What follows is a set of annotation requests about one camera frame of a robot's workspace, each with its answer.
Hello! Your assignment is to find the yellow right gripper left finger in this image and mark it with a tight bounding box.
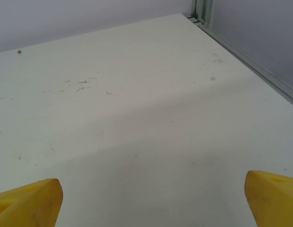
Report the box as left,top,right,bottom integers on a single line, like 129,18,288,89
0,178,64,227

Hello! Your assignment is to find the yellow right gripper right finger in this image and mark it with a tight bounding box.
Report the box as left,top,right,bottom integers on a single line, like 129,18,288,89
245,170,293,227

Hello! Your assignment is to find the aluminium table side rail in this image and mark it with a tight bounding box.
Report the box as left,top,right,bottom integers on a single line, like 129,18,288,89
189,16,293,107

